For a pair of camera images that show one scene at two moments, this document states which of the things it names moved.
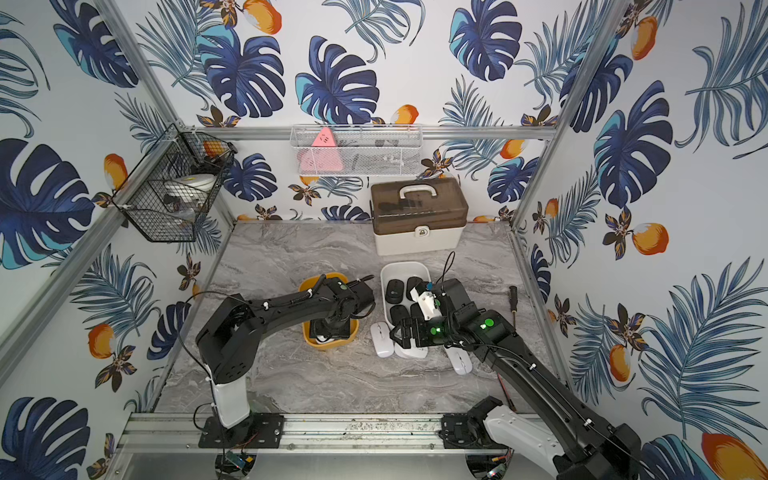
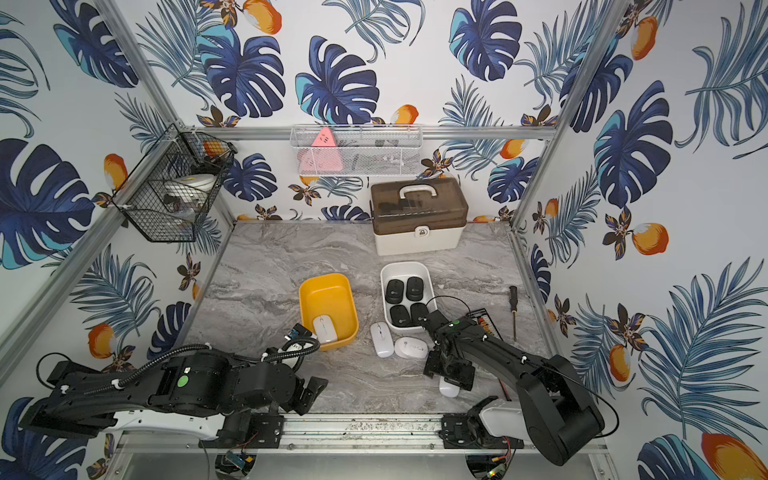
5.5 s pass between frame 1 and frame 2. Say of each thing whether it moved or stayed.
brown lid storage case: stayed
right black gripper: moved
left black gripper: moved
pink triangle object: stayed
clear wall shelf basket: stayed
